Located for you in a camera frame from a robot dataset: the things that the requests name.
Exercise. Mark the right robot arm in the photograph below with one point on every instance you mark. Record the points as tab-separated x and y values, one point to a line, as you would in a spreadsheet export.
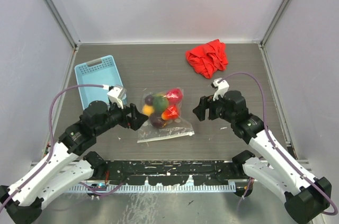
304	195

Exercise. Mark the light blue plastic basket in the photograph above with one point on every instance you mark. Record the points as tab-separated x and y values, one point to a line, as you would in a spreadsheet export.
100	71

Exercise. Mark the yellow lemon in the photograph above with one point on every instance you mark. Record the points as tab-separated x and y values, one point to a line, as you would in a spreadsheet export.
148	110

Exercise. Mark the small dark plum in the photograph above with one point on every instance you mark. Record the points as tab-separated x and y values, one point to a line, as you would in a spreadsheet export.
149	100

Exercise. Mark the clear dotted zip bag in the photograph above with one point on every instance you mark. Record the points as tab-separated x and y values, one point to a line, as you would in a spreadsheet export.
178	128

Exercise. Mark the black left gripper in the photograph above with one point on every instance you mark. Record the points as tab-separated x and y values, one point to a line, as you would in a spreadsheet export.
135	120

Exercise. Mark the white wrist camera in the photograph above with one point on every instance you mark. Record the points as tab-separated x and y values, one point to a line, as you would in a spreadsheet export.
116	95
220	86

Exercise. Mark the dark red apple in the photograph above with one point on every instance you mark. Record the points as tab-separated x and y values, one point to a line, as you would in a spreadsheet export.
157	121

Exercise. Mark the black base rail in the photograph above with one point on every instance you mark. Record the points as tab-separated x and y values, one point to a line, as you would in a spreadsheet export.
168	173

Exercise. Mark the green orange fruit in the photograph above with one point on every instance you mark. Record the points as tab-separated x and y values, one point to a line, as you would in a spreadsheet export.
160	103

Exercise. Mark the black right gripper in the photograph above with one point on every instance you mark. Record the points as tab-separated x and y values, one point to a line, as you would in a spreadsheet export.
204	102

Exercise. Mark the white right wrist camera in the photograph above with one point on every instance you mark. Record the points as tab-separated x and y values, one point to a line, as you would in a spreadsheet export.
220	86

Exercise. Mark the red cloth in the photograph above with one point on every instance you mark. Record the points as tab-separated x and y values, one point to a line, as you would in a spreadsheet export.
208	58

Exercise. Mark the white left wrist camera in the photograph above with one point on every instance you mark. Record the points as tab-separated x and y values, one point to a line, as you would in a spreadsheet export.
116	95

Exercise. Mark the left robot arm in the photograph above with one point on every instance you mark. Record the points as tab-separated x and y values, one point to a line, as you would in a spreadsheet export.
25	199

